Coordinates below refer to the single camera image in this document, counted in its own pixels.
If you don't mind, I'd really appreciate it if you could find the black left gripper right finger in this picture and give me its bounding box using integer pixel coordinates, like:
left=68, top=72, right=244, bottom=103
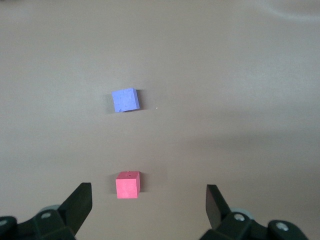
left=199, top=184, right=310, bottom=240

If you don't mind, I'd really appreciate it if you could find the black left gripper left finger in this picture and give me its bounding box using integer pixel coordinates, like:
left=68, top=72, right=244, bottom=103
left=0, top=182, right=93, bottom=240

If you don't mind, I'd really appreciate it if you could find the red foam block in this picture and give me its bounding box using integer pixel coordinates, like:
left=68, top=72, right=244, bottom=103
left=115, top=170, right=141, bottom=200

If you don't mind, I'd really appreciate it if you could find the purple foam block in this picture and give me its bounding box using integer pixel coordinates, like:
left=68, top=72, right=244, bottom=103
left=111, top=87, right=140, bottom=114

